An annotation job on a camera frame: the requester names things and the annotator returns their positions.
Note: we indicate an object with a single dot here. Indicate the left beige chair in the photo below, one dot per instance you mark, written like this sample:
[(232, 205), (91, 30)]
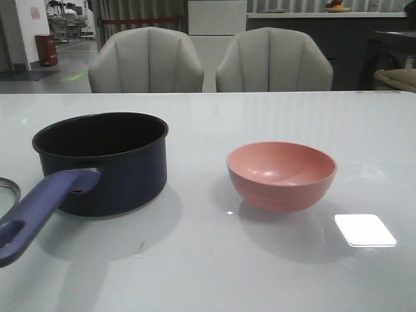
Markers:
[(147, 60)]

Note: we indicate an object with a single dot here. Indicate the right beige chair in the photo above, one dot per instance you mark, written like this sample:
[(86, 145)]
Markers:
[(271, 59)]

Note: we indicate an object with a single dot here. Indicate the red trash bin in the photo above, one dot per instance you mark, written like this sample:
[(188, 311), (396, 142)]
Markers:
[(46, 49)]

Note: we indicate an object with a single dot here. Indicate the white cabinet box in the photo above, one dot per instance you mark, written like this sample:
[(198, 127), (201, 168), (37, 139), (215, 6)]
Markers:
[(216, 18)]

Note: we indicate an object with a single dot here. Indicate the beige cushion seat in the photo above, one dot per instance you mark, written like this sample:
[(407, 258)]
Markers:
[(398, 79)]

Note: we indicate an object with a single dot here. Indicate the dark blue saucepan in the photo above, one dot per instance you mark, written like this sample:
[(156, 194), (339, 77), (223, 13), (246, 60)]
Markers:
[(95, 165)]

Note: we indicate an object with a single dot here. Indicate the glass lid blue knob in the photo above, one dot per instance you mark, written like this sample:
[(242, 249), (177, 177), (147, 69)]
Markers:
[(10, 195)]

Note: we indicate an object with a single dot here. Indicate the fruit plate on counter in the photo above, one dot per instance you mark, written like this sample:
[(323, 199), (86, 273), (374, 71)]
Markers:
[(336, 6)]

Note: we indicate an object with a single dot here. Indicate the dark counter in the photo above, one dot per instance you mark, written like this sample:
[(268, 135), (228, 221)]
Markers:
[(356, 44)]

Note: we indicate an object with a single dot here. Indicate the pink plastic bowl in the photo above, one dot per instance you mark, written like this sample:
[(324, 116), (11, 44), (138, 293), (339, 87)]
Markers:
[(281, 176)]

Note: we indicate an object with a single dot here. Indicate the beige chair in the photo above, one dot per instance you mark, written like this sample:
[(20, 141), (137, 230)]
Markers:
[(271, 59), (147, 60)]

